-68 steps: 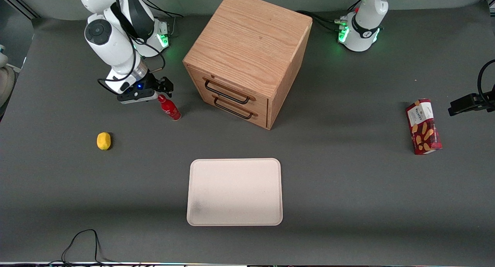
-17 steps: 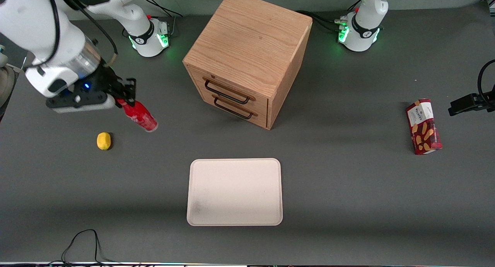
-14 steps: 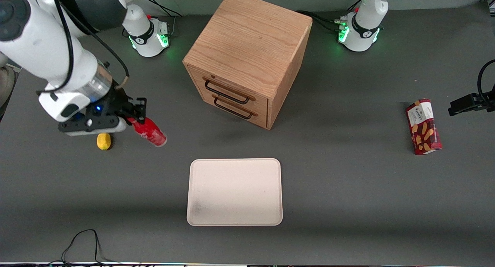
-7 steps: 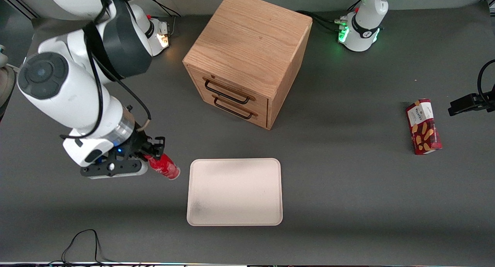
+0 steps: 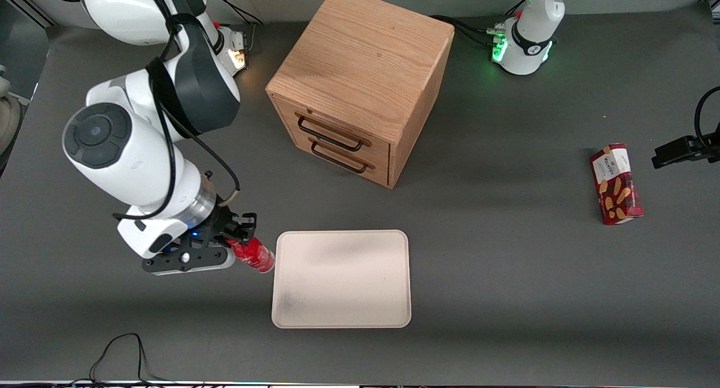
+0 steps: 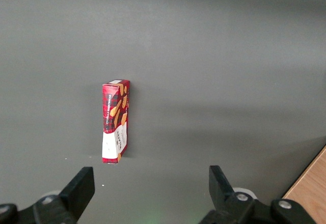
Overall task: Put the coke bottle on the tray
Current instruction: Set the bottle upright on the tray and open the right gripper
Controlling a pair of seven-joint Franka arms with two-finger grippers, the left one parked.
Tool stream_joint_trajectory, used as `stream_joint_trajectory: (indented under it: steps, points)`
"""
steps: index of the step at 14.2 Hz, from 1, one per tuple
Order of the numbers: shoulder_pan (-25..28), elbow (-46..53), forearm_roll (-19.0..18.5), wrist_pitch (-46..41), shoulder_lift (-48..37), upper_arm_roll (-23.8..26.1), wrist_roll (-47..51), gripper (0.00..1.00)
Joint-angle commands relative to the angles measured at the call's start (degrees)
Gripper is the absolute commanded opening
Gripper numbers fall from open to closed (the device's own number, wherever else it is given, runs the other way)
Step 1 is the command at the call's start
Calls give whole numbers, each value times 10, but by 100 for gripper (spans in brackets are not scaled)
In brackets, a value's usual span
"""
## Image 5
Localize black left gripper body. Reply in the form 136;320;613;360
700;130;720;164

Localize red soda can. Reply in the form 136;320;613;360
225;236;276;274

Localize white rounded rectangular tray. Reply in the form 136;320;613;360
272;229;412;329

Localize red tartan shortbread box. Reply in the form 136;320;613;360
589;143;644;225

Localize beige round object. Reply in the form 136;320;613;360
0;65;23;158

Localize wooden two-drawer cabinet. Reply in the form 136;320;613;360
265;0;455;189

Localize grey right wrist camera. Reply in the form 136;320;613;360
142;245;236;276

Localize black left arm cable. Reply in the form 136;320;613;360
694;86;720;147

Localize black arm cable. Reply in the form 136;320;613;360
694;86;720;147
111;17;242;220

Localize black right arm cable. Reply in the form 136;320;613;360
111;17;242;220

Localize black metal drawer handle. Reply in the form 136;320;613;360
308;138;376;174
295;112;372;152

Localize black cable loop on floor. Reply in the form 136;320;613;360
89;333;167;384

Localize black base power cables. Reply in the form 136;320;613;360
430;14;507;47

